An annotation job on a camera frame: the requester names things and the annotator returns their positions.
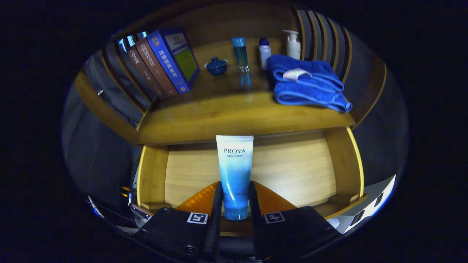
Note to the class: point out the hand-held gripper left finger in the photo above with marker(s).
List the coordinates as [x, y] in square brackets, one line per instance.
[182, 233]

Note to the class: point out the blue book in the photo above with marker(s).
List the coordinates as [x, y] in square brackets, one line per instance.
[172, 62]

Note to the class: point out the reddish brown book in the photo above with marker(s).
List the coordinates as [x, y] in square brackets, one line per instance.
[157, 67]

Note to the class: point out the teal glass bottle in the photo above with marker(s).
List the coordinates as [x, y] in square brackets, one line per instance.
[240, 54]

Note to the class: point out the blue lidded teacup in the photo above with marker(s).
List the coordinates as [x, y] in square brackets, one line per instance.
[216, 67]

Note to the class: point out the blue cleanser tube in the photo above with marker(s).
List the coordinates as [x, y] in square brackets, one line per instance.
[234, 171]

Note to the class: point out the wooden cabinet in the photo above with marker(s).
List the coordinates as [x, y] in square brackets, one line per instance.
[369, 91]

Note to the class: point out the dark brown book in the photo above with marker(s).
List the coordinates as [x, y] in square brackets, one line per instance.
[144, 67]

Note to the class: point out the white bottle with blue cap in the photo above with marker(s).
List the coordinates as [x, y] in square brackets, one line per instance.
[264, 54]

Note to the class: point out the wooden countertop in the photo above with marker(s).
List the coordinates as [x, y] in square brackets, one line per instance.
[219, 117]

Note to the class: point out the wooden drawer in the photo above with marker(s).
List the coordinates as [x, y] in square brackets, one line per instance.
[292, 168]

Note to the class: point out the blue folded towel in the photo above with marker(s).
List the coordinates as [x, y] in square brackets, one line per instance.
[307, 91]

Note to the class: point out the white pump bottle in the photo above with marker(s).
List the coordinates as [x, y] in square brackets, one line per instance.
[293, 47]

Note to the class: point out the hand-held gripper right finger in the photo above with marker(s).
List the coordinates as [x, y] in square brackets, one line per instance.
[292, 230]

